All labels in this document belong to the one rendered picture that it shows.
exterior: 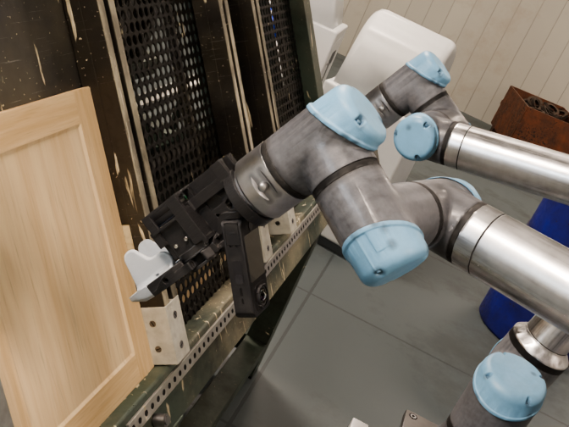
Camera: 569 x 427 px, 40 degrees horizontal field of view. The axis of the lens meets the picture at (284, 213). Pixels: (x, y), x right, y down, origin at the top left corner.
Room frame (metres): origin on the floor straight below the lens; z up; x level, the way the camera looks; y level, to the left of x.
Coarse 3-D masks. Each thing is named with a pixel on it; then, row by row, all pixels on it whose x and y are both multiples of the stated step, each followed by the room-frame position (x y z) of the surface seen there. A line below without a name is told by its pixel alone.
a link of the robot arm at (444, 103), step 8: (440, 96) 1.40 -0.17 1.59; (448, 96) 1.41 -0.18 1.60; (424, 104) 1.39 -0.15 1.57; (432, 104) 1.39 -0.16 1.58; (440, 104) 1.39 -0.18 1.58; (448, 104) 1.40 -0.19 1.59; (416, 112) 1.40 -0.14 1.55; (448, 112) 1.36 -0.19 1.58; (456, 112) 1.39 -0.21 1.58; (456, 120) 1.36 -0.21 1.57; (464, 120) 1.39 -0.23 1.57
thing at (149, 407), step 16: (304, 224) 2.25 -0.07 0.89; (288, 240) 2.08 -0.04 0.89; (272, 256) 1.94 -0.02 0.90; (224, 320) 1.56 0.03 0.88; (208, 336) 1.47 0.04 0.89; (192, 352) 1.38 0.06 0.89; (176, 368) 1.31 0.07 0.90; (176, 384) 1.29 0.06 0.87; (160, 400) 1.22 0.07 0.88; (144, 416) 1.15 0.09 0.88
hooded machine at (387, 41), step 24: (384, 24) 4.30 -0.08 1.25; (408, 24) 4.35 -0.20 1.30; (360, 48) 4.22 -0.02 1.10; (384, 48) 4.21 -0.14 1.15; (408, 48) 4.21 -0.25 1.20; (432, 48) 4.22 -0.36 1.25; (360, 72) 4.19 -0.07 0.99; (384, 72) 4.17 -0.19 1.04; (384, 144) 4.07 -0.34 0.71; (384, 168) 4.05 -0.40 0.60; (408, 168) 4.50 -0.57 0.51; (336, 240) 4.07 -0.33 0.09
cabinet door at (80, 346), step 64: (0, 128) 1.06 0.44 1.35; (64, 128) 1.22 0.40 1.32; (0, 192) 1.02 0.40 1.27; (64, 192) 1.17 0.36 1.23; (0, 256) 0.98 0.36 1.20; (64, 256) 1.12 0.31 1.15; (0, 320) 0.93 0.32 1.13; (64, 320) 1.07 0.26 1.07; (128, 320) 1.25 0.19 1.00; (64, 384) 1.03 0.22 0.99; (128, 384) 1.19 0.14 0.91
